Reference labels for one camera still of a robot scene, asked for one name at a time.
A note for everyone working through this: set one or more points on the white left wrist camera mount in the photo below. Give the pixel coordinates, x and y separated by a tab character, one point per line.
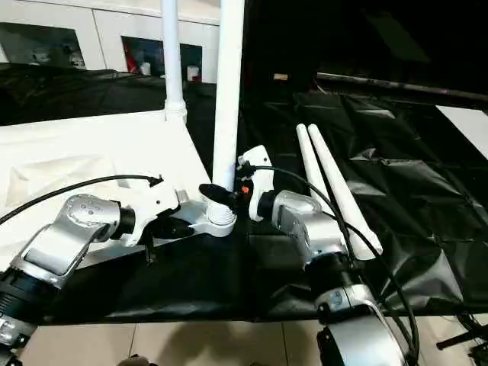
152	202

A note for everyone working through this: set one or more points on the long black rod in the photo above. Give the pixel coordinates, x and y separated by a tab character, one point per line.
400	87

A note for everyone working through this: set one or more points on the white glass-door cabinet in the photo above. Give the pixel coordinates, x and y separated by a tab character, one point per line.
95	23

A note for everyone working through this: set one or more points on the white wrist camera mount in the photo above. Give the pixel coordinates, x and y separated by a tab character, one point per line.
152	202
261	179

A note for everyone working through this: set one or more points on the white paper sheet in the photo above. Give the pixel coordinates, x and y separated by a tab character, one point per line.
467	129

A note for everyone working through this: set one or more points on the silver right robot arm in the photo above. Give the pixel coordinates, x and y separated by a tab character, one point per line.
312	228

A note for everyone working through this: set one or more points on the white plastic table top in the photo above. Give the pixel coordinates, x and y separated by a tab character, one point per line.
76	152

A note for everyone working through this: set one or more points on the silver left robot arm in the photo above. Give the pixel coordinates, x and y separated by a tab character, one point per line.
49	248

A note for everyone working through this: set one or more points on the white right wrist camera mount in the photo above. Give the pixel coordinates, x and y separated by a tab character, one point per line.
261	179

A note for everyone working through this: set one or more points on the black metal stand leg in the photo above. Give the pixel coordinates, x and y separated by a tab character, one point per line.
457	338

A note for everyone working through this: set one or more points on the white plastic table leg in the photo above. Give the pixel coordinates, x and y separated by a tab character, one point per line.
335	183
305	152
228	95
171	57

